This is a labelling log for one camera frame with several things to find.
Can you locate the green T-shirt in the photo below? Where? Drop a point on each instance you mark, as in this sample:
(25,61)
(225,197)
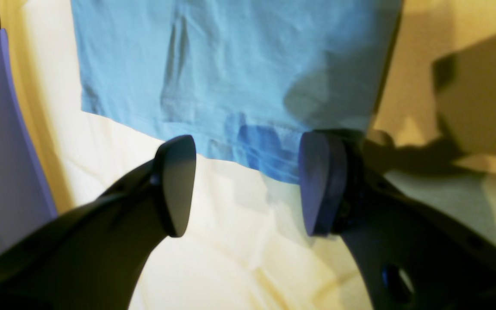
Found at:
(245,78)

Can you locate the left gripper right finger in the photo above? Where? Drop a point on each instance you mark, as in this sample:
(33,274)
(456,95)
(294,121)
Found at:
(411,256)

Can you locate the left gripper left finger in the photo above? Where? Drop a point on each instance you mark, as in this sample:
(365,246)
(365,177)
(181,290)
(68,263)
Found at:
(91,257)

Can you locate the yellow tablecloth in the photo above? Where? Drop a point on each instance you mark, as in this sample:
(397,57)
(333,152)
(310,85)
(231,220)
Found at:
(433,135)

